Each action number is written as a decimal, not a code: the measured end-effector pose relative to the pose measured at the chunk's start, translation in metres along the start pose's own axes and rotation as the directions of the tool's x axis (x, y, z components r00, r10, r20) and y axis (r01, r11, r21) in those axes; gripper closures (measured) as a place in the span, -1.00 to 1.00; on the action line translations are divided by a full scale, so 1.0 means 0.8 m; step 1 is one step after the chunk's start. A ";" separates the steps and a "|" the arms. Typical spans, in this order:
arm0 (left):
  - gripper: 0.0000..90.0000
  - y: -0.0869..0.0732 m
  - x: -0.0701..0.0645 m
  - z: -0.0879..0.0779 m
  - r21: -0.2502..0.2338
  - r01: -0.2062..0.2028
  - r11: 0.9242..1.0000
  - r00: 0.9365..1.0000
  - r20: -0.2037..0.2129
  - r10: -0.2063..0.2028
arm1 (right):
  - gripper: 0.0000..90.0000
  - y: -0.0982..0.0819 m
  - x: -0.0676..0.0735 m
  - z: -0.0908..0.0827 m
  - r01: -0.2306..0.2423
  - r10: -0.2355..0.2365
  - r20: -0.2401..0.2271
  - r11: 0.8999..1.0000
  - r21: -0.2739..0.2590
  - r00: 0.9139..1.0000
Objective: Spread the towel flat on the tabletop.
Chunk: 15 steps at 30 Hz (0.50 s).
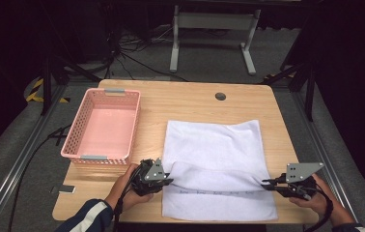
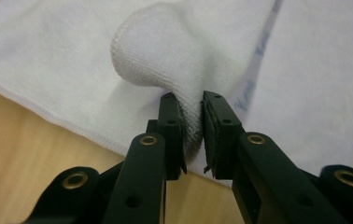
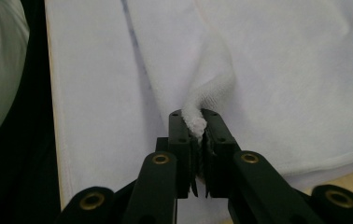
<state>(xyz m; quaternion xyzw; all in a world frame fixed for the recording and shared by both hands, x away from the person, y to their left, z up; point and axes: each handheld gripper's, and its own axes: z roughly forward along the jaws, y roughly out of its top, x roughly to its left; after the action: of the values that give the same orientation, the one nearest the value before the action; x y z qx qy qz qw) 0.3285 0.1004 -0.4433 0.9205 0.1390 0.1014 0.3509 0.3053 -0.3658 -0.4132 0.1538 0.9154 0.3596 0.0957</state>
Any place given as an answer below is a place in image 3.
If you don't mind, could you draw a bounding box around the pale lavender printed cloth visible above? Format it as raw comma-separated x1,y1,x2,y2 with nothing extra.
43,0,353,224

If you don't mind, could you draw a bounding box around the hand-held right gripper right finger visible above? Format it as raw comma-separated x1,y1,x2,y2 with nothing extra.
201,108,326,224

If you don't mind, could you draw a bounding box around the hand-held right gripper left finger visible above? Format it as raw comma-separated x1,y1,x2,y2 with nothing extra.
122,109,198,224

